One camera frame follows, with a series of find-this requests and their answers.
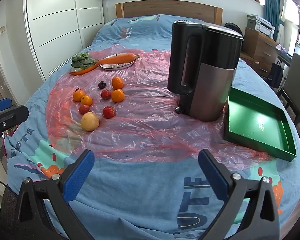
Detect yellow grapefruit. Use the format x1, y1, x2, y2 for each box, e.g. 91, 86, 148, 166
81, 112, 100, 132

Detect orange mandarin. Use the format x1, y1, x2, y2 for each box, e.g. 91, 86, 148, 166
72, 90, 85, 102
111, 76, 124, 90

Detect red apple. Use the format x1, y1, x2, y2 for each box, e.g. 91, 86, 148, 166
102, 106, 116, 119
79, 105, 90, 115
101, 89, 111, 100

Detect smooth orange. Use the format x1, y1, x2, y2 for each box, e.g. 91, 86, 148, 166
81, 95, 93, 106

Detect orange top mandarin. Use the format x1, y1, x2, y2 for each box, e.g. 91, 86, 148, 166
111, 76, 124, 90

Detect green metal tray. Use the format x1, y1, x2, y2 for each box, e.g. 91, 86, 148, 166
224, 88, 297, 161

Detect orange oval dish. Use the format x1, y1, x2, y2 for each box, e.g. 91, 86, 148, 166
70, 64, 98, 75

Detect green bok choy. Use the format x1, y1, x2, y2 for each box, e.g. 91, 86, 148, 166
71, 52, 96, 70

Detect pink plastic sheet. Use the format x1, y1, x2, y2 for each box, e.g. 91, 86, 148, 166
46, 50, 270, 169

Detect white wardrobe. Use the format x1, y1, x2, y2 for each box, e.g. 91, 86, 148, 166
24, 0, 104, 81

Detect grey office chair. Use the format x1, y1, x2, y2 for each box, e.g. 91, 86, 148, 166
277, 53, 300, 137

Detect dark tote bag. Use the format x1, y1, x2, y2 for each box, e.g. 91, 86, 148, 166
266, 60, 284, 89

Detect white patterned plate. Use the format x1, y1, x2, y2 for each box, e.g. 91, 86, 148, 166
99, 53, 135, 70

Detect black steel electric kettle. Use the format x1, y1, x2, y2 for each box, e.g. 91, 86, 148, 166
167, 21, 243, 122

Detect large orange carrot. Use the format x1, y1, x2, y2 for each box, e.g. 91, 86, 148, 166
98, 53, 140, 64

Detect wooden drawer cabinet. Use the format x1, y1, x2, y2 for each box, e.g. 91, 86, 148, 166
240, 28, 278, 79

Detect black backpack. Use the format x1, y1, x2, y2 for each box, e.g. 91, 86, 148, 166
224, 22, 243, 35

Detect white printer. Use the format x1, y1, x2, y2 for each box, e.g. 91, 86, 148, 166
247, 15, 275, 39

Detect wooden headboard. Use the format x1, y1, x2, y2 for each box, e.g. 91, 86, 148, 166
115, 0, 223, 25

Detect teal curtain right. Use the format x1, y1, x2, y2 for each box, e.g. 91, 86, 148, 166
264, 0, 287, 41

